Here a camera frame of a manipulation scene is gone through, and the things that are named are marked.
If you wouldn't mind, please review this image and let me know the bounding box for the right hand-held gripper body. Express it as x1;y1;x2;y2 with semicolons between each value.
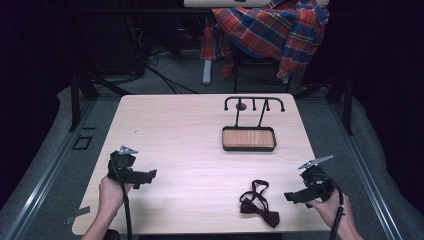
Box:
297;154;336;204

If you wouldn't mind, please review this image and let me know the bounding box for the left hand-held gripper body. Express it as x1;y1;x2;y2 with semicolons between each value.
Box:
106;145;148;185

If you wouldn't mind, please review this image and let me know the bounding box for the dark red bow tie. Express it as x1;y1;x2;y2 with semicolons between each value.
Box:
238;179;281;230

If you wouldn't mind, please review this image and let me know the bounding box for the person's right hand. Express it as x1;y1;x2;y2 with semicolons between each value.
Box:
305;191;353;232

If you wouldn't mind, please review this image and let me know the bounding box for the person's left hand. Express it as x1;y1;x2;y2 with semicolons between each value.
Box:
98;175;134;218

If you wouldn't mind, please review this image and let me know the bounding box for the grey tape strip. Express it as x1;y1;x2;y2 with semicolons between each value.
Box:
63;205;92;226

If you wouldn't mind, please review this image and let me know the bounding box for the black hook rack wooden tray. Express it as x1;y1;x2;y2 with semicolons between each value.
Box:
221;96;286;153

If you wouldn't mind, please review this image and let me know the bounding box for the white desk leg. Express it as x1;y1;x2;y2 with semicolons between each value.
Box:
202;59;213;86

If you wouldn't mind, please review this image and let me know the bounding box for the black chair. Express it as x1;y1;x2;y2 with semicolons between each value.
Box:
230;46;292;95

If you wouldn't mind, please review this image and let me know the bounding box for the red blue plaid shirt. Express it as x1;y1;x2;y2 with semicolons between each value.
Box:
200;0;331;81

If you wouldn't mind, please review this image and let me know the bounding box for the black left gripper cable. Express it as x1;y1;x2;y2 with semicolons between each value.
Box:
110;156;134;240

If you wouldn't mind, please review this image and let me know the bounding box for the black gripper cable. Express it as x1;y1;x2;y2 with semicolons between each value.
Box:
110;156;134;240
318;173;346;240

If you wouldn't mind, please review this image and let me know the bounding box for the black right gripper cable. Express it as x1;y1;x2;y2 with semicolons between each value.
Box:
318;173;346;240

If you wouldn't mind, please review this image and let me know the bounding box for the aluminium floor rail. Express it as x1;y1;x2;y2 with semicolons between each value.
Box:
328;99;405;240
0;99;98;240

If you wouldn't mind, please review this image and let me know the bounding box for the black metal frame stand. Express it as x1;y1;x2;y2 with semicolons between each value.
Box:
68;70;132;133
292;72;355;136

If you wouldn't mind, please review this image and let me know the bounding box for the bundle of black floor cables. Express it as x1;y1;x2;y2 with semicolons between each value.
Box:
113;13;203;95

